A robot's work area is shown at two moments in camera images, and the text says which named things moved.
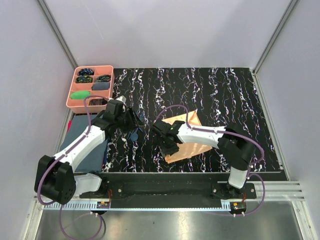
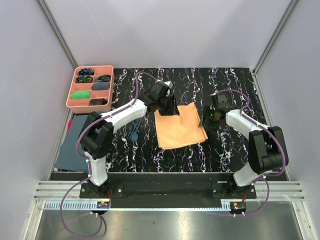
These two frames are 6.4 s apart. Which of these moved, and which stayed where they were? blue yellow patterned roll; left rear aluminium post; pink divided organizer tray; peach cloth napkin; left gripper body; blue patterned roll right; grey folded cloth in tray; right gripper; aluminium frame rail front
Moved: left gripper body; peach cloth napkin; right gripper
Stayed: left rear aluminium post; pink divided organizer tray; grey folded cloth in tray; aluminium frame rail front; blue yellow patterned roll; blue patterned roll right
